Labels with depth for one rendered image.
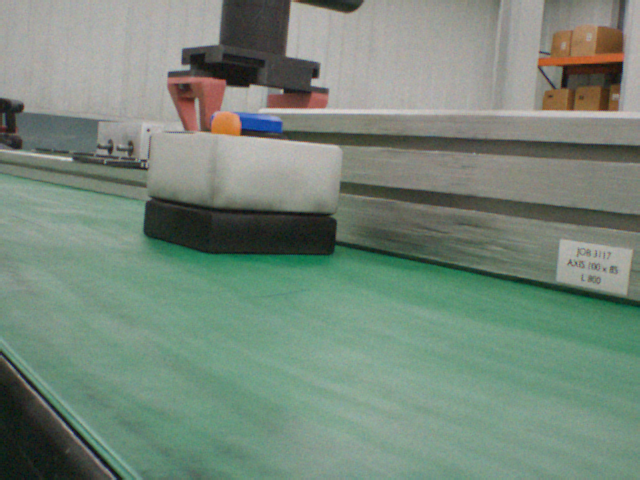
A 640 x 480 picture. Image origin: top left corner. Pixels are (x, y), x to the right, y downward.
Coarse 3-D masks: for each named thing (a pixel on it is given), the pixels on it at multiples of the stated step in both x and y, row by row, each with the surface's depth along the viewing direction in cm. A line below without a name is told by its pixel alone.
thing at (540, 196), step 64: (320, 128) 58; (384, 128) 53; (448, 128) 49; (512, 128) 45; (576, 128) 42; (384, 192) 55; (448, 192) 49; (512, 192) 45; (576, 192) 42; (448, 256) 48; (512, 256) 45; (576, 256) 42
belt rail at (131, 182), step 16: (0, 160) 126; (16, 160) 118; (32, 160) 113; (48, 160) 108; (64, 160) 104; (32, 176) 113; (48, 176) 108; (64, 176) 104; (80, 176) 101; (96, 176) 97; (112, 176) 92; (128, 176) 89; (144, 176) 86; (112, 192) 92; (128, 192) 89; (144, 192) 86
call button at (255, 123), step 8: (216, 112) 50; (232, 112) 49; (240, 120) 48; (248, 120) 48; (256, 120) 48; (264, 120) 48; (272, 120) 49; (280, 120) 50; (248, 128) 48; (256, 128) 48; (264, 128) 49; (272, 128) 49; (280, 128) 50
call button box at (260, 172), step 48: (192, 144) 47; (240, 144) 45; (288, 144) 47; (192, 192) 47; (240, 192) 46; (288, 192) 48; (336, 192) 49; (192, 240) 47; (240, 240) 46; (288, 240) 48
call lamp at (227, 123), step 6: (216, 114) 46; (222, 114) 45; (228, 114) 45; (234, 114) 46; (216, 120) 45; (222, 120) 45; (228, 120) 45; (234, 120) 45; (216, 126) 45; (222, 126) 45; (228, 126) 45; (234, 126) 45; (240, 126) 46; (216, 132) 45; (222, 132) 45; (228, 132) 45; (234, 132) 45; (240, 132) 46
